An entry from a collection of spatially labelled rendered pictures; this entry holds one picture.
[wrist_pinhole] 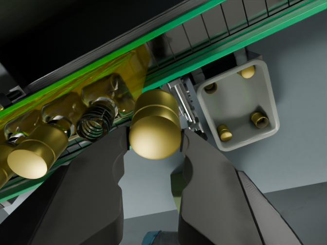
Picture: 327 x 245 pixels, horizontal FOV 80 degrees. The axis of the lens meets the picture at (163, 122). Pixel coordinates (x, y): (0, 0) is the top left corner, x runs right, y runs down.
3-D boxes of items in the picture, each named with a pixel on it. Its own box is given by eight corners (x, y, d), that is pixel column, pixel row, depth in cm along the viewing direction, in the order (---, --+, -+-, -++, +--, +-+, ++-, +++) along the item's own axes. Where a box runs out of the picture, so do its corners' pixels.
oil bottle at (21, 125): (85, 71, 41) (23, 116, 22) (100, 94, 44) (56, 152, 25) (63, 82, 42) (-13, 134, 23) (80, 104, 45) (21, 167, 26)
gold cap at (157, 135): (134, 87, 15) (124, 112, 11) (180, 89, 15) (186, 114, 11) (135, 127, 17) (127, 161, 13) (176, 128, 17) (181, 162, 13)
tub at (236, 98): (249, 49, 52) (265, 54, 44) (266, 117, 61) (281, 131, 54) (188, 77, 55) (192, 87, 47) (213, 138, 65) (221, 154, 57)
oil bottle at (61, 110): (109, 60, 40) (65, 96, 21) (123, 84, 43) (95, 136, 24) (86, 72, 41) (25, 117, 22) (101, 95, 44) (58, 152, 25)
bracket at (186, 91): (178, 66, 48) (181, 74, 41) (192, 99, 52) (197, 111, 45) (165, 73, 48) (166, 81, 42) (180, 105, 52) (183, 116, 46)
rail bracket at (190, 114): (177, 66, 41) (184, 83, 30) (205, 129, 48) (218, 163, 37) (164, 72, 41) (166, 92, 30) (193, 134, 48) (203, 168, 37)
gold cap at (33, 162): (53, 118, 20) (27, 142, 16) (75, 144, 21) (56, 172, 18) (26, 131, 21) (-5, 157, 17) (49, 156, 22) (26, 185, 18)
